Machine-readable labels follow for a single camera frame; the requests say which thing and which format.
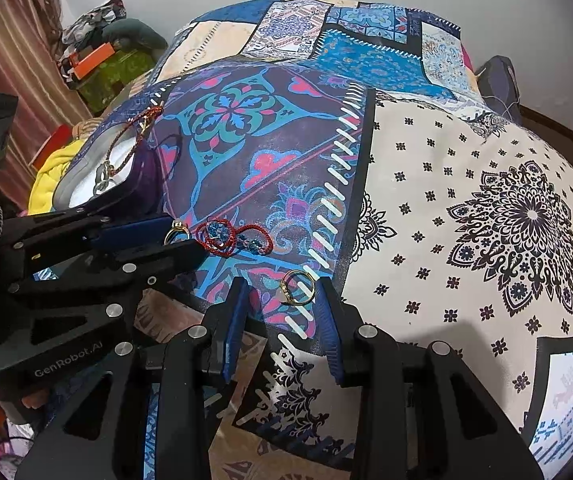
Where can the purple jewelry box white lining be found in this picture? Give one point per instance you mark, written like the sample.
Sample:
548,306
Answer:
117,171

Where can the orange box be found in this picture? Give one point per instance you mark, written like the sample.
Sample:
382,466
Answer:
93,60

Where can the yellow cartoon blanket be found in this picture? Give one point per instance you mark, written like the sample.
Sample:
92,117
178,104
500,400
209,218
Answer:
49,176

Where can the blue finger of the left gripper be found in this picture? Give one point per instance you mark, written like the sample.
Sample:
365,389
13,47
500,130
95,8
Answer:
134,233
157,264

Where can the green patterned storage box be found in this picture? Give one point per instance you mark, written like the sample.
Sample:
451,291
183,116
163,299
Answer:
101,86

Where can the striped brown curtain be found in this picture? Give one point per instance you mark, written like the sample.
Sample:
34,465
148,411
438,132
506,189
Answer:
30,32

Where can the dark grey bag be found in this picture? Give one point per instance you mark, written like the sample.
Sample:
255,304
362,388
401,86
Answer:
497,85

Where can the pile of clothes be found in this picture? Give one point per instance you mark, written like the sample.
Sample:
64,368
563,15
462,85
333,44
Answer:
109,23

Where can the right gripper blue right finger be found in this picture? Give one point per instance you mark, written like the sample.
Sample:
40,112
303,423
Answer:
337,323

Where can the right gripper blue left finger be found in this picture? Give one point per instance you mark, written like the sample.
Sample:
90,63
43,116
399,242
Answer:
225,323

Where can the patchwork patterned bedspread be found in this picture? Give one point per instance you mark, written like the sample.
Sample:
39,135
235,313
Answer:
354,134

